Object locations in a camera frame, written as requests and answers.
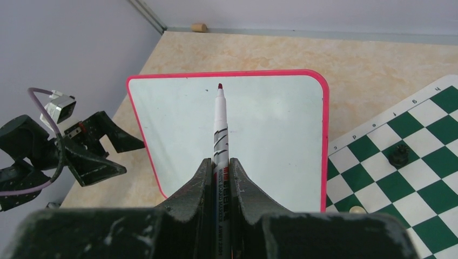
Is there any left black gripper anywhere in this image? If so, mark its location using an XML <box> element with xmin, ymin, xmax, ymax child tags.
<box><xmin>53</xmin><ymin>111</ymin><xmax>145</xmax><ymax>187</ymax></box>

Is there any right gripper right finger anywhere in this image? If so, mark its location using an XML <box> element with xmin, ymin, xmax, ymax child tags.
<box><xmin>229</xmin><ymin>158</ymin><xmax>290</xmax><ymax>258</ymax></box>

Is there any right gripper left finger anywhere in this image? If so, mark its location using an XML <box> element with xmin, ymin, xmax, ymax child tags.
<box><xmin>154</xmin><ymin>158</ymin><xmax>213</xmax><ymax>258</ymax></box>

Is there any magenta whiteboard marker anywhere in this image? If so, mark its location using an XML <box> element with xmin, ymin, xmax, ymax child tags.
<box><xmin>213</xmin><ymin>83</ymin><xmax>232</xmax><ymax>258</ymax></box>

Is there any pink framed whiteboard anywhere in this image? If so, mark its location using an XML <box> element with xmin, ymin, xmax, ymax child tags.
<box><xmin>126</xmin><ymin>69</ymin><xmax>329</xmax><ymax>212</ymax></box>

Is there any white chess piece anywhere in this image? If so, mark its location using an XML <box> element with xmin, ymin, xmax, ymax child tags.
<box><xmin>349</xmin><ymin>206</ymin><xmax>367</xmax><ymax>214</ymax></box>

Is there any cork stopper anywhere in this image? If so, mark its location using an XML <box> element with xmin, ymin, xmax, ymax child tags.
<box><xmin>190</xmin><ymin>23</ymin><xmax>208</xmax><ymax>33</ymax></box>

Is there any black chess piece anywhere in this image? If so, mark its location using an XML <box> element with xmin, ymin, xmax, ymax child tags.
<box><xmin>388</xmin><ymin>144</ymin><xmax>410</xmax><ymax>168</ymax></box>

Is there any green white chessboard mat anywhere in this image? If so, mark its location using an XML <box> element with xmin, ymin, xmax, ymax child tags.
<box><xmin>326</xmin><ymin>75</ymin><xmax>457</xmax><ymax>258</ymax></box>

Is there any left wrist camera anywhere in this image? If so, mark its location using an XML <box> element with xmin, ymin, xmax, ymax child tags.
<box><xmin>45</xmin><ymin>90</ymin><xmax>78</xmax><ymax>134</ymax></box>

